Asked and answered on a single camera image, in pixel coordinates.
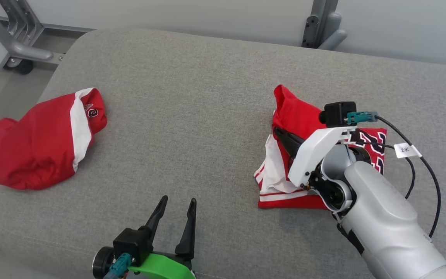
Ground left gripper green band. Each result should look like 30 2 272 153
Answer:
130 195 197 279

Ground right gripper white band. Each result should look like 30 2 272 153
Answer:
273 126 358 188

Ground red number 23 jersey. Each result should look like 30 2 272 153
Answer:
254 84 387 210

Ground red shorts with white band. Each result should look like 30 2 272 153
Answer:
0 88 108 190

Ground teal left camera connector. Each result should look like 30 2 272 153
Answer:
104 253 132 279

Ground teal camera connector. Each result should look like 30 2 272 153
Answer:
104 253 132 279
345 111 378 125

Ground teal right camera connector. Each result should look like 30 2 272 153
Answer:
345 111 378 125

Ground dark grey post bracket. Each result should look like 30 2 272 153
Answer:
302 15 321 49

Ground grey rounded post foot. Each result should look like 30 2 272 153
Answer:
318 13 348 51

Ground white cable label tag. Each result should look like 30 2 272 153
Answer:
395 143 422 158

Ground grey partition post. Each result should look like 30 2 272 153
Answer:
311 0 340 49

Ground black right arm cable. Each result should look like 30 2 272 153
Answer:
343 115 441 238

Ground grey partition base rail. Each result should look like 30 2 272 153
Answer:
26 21 94 33

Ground grey metal frame bracket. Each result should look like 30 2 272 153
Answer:
0 0 65 75

